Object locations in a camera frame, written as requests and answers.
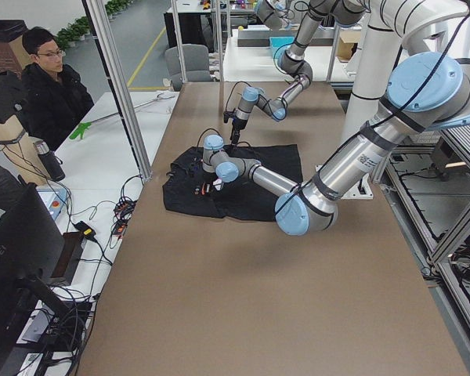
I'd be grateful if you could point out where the black Huawei monitor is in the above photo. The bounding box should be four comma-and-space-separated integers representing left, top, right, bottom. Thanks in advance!
0, 183, 69, 371

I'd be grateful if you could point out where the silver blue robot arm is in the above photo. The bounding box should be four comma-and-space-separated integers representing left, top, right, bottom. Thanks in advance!
202, 52, 470, 236
224, 1, 470, 143

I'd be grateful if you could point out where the black power adapter yellow label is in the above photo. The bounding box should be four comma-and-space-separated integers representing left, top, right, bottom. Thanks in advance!
74, 221, 96, 241

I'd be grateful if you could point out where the aluminium frame post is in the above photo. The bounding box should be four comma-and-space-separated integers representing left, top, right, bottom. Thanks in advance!
81, 0, 152, 183

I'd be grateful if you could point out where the metal reacher grabber tool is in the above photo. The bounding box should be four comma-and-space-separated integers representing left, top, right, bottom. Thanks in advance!
69, 90, 178, 140

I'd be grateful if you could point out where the black water bottle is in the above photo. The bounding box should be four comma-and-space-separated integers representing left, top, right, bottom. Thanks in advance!
33, 139, 65, 182

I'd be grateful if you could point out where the blue plastic bin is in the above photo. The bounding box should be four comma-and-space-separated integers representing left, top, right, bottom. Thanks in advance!
269, 36, 295, 60

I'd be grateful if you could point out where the seated man in black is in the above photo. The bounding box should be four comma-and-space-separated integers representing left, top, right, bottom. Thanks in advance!
21, 27, 94, 150

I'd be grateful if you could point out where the blue teach pendant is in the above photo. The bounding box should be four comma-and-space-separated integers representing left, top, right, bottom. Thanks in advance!
36, 187, 67, 220

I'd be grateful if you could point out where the red black power strip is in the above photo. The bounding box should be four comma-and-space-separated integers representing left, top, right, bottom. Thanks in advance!
111, 197, 137, 238

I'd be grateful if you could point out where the grey office chair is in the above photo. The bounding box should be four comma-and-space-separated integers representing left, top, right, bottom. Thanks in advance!
164, 44, 212, 92

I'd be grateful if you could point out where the black printed t-shirt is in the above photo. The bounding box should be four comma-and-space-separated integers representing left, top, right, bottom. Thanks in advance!
163, 144, 303, 222

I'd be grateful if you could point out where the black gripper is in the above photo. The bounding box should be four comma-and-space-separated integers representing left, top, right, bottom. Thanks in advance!
223, 111, 246, 142

